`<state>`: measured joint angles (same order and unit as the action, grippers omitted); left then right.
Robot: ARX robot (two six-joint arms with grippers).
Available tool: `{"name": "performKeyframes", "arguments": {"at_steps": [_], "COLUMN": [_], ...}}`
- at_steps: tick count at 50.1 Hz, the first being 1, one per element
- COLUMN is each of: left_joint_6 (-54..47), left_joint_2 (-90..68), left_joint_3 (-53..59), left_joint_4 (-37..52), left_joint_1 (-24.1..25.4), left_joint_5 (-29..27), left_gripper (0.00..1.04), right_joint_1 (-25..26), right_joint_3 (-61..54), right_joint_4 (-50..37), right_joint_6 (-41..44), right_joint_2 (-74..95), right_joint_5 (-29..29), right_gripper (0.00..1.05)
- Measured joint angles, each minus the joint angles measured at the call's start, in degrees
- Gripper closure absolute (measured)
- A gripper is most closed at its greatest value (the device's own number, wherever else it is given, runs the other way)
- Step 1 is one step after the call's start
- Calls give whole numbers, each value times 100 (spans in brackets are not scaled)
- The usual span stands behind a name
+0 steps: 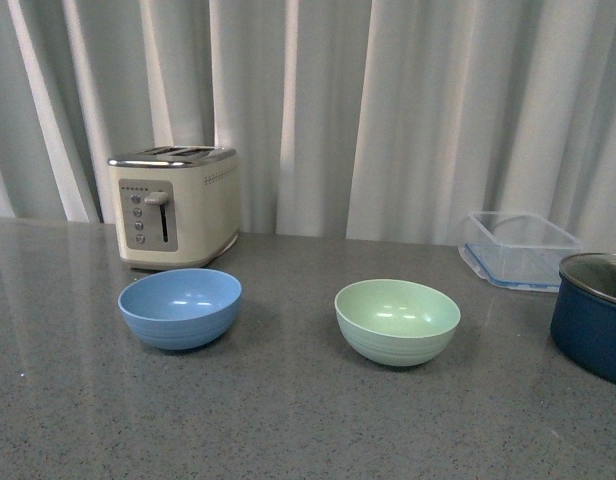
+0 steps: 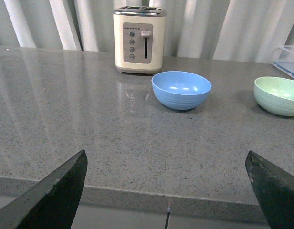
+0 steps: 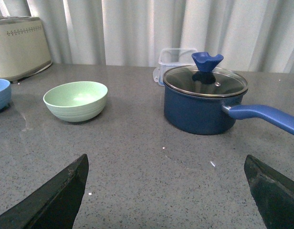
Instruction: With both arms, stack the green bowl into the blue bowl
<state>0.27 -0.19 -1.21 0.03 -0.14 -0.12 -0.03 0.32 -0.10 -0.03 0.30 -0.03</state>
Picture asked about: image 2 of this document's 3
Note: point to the blue plastic bowl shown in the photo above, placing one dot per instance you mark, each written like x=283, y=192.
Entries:
x=180, y=90

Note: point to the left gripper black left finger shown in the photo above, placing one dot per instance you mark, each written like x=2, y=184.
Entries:
x=52, y=203

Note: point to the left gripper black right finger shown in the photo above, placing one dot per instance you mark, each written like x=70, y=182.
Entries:
x=274, y=190

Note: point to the white pleated curtain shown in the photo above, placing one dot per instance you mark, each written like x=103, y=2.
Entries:
x=232, y=30

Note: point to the clear plastic food container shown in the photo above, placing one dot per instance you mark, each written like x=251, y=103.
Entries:
x=285, y=60

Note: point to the green plastic bowl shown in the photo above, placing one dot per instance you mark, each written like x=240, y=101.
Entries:
x=275, y=95

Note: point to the cream two-slot toaster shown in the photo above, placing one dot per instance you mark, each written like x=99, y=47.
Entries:
x=139, y=33

